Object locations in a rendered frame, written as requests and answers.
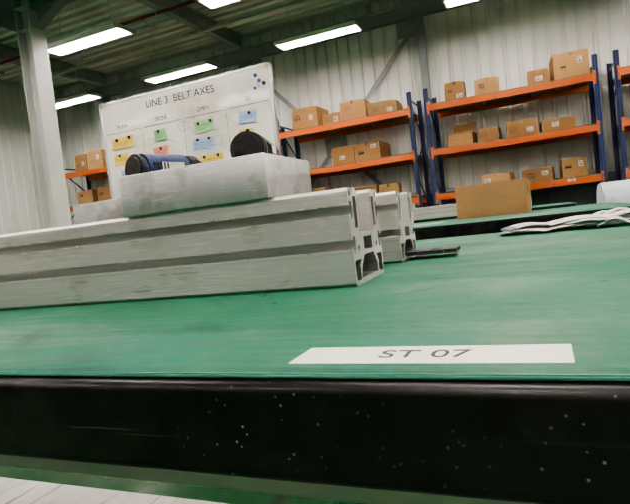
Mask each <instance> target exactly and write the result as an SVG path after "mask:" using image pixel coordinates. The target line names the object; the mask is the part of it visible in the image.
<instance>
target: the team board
mask: <svg viewBox="0 0 630 504"><path fill-rule="evenodd" d="M99 112H100V119H101V127H102V134H103V142H104V149H105V157H106V164H107V172H108V179H109V187H110V194H111V199H117V198H121V192H120V184H119V177H123V176H126V175H125V164H126V161H127V159H128V158H129V156H130V155H132V154H140V153H143V154H173V155H184V156H194V157H197V159H198V160H199V161H201V162H210V161H216V160H221V159H227V158H232V156H231V154H230V145H231V142H232V140H233V138H234V137H235V136H236V135H237V134H239V133H240V132H243V131H251V132H256V133H258V134H259V135H261V136H262V137H264V138H266V139H267V140H269V141H270V142H272V143H273V144H274V146H276V148H277V150H278V151H279V155H280V156H282V154H281V146H280V137H279V129H278V120H277V111H276V103H275V94H274V86H273V77H272V67H271V64H270V63H268V62H263V63H259V64H258V65H254V66H250V67H246V68H242V69H238V70H234V71H230V72H226V73H222V74H218V75H214V76H210V77H206V78H202V79H198V80H194V81H190V82H186V83H182V84H179V85H175V86H171V87H167V88H163V89H159V90H155V91H151V92H147V93H143V94H139V95H135V96H131V97H127V98H123V99H119V100H115V101H111V102H107V103H106V102H105V103H101V104H99Z"/></svg>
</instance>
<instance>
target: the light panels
mask: <svg viewBox="0 0 630 504"><path fill-rule="evenodd" d="M235 1H238V0H202V1H200V2H201V3H203V4H205V5H206V6H208V7H210V8H215V7H218V6H222V5H225V4H228V3H231V2H235ZM472 1H476V0H448V1H445V3H446V5H447V7H448V8H449V7H453V6H457V5H461V4H465V3H468V2H472ZM356 31H360V29H359V28H358V27H357V26H356V25H354V26H350V27H346V28H342V29H338V30H335V31H331V32H327V33H323V34H319V35H316V36H312V37H308V38H304V39H300V40H297V41H293V42H289V43H285V44H282V45H278V47H280V48H281V49H283V50H287V49H290V48H294V47H298V46H302V45H306V44H310V43H314V42H317V41H321V40H325V39H329V38H333V37H337V36H341V35H345V34H348V33H352V32H356ZM128 34H131V33H128V32H126V31H123V30H121V29H118V28H115V29H112V30H109V31H106V32H103V33H99V34H96V35H93V36H90V37H87V38H84V39H81V40H78V41H74V42H71V43H68V44H65V45H62V46H59V47H56V48H53V49H49V50H48V52H50V53H54V54H57V55H60V56H61V55H64V54H67V53H70V52H74V51H77V50H80V49H83V48H86V47H90V46H93V45H96V44H99V43H103V42H106V41H109V40H112V39H115V38H119V37H122V36H125V35H128ZM213 68H216V67H214V66H211V65H209V64H206V65H202V66H198V67H194V68H190V69H187V70H183V71H179V72H175V73H172V74H168V75H164V76H160V77H156V78H153V79H149V80H145V81H148V82H152V83H159V82H163V81H167V80H170V79H174V78H178V77H182V76H186V75H190V74H194V73H198V72H201V71H205V70H209V69H213ZM97 98H100V97H96V96H92V95H88V96H84V97H80V98H77V99H73V100H69V101H65V102H62V103H58V104H55V105H56V109H58V108H62V107H66V106H70V105H74V104H78V103H82V102H85V101H89V100H93V99H97Z"/></svg>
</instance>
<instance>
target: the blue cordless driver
mask: <svg viewBox="0 0 630 504"><path fill-rule="evenodd" d="M198 163H204V162H201V161H199V160H198V159H197V157H194V156H184V155H173V154H143V153H140V154H132V155H130V156H129V158H128V159H127V161H126V164H125V175H126V176H128V175H134V174H140V173H146V172H152V171H157V170H163V169H169V168H175V167H181V166H187V165H192V164H198Z"/></svg>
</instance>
